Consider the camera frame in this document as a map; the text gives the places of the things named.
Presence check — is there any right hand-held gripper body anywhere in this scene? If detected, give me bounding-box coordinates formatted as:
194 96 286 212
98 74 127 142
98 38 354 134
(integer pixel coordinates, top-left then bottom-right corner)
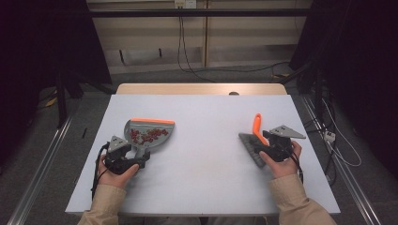
261 125 307 163

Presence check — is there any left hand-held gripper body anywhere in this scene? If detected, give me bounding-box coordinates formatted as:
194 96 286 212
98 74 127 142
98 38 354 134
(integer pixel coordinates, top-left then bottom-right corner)
103 135 143 175

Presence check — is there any grey brush with orange handle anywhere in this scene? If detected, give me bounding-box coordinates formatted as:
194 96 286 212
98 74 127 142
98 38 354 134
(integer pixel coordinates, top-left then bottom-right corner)
237 112 270 169

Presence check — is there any group of red beans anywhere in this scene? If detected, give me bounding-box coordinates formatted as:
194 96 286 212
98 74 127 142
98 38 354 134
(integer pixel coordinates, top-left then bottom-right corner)
129 127 170 145

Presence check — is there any grey dustpan with orange edge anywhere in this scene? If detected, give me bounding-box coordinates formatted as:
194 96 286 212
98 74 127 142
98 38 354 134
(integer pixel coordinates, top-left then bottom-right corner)
123 117 176 163

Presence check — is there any person's right hand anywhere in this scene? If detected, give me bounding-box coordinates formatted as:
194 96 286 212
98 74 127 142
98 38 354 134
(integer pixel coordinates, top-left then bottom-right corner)
258 140 303 180

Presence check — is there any person's left hand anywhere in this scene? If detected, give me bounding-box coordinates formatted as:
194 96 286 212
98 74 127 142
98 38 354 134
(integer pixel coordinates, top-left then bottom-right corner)
98 155 141 190

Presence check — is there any white power plug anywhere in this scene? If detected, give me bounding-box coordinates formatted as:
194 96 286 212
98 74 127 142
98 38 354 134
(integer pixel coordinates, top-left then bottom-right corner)
323 130 337 143

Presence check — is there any light wooden table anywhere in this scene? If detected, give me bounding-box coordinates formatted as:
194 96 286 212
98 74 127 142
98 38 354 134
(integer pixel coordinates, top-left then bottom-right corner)
115 82 288 96

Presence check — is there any black curtain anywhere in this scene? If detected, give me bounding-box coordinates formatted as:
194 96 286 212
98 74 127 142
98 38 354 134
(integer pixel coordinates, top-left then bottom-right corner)
289 0 398 179
0 0 113 158

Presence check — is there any black horizontal bar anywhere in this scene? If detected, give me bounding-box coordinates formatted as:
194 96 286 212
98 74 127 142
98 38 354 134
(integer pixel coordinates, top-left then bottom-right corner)
88 8 314 18

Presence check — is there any right hand-held gripper black cable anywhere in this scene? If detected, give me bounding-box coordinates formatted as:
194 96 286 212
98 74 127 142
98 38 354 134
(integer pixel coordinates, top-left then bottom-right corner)
283 146 305 184

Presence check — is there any hand-held gripper black cable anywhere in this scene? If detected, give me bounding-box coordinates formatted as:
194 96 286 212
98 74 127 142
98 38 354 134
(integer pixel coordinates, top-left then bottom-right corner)
283 146 305 184
91 142 111 201

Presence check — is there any left hand-held gripper black cable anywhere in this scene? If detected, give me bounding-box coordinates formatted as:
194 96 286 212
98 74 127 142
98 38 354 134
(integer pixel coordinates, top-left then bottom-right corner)
91 142 111 201

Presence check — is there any black cable on floor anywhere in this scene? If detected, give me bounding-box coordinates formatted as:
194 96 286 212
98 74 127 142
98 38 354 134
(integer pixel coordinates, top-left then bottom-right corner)
200 61 290 74

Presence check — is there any white cable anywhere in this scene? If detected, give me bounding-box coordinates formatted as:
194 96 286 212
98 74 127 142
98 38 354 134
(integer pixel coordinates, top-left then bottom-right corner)
322 97 362 168

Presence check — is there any metal floor rail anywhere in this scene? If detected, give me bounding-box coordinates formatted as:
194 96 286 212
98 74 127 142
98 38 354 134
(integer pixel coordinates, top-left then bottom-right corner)
299 95 383 225
6 115 74 225

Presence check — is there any black hanging cable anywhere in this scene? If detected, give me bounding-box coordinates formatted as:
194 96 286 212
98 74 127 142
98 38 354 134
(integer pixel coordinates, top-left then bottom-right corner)
176 15 217 83

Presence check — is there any white wall socket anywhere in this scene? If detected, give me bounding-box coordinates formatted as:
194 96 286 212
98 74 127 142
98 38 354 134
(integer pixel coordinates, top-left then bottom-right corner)
174 0 197 9

